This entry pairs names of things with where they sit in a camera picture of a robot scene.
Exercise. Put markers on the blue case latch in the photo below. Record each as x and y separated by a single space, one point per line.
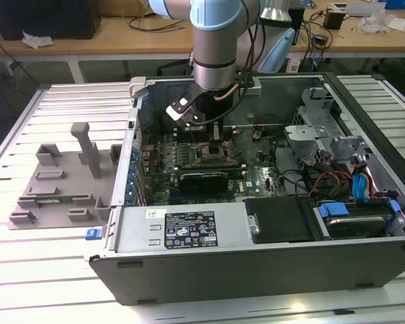
92 234

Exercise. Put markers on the silver power supply with label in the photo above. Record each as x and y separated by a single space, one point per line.
138 229

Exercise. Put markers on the hard disk in blue carrier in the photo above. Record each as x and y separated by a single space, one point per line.
354 224

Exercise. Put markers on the silver metal bracket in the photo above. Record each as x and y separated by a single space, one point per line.
303 133

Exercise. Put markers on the metal locking lever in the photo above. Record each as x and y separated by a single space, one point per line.
195 143

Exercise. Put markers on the small black cube box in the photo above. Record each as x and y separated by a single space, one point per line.
332 19

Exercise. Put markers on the green RAM stick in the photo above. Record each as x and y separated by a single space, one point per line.
64 200

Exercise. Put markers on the small black adapter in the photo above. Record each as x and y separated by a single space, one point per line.
321 40

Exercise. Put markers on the green motherboard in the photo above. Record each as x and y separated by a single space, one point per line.
256 175

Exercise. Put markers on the silver CPU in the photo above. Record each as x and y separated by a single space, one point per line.
218 151

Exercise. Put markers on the CPU socket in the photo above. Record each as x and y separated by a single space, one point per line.
200 155

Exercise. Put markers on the black graphics card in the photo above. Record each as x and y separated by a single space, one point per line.
204 182

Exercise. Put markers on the wooden desk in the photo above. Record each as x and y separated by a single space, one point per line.
104 40

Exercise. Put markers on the crumpled white paper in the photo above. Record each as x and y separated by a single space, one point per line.
37 40

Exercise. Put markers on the grey parts rack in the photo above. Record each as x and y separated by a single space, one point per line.
71 189

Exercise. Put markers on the large black box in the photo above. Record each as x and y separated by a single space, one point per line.
47 17

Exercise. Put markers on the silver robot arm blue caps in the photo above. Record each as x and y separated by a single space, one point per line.
214 50

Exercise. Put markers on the black open PC case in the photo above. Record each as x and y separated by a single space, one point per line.
222 280

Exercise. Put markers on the clear plastic bags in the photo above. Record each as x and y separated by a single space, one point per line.
374 22

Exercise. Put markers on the black RAM slots row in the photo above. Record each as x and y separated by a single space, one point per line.
234 171
229 134

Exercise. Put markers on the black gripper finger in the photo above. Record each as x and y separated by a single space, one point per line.
216 133

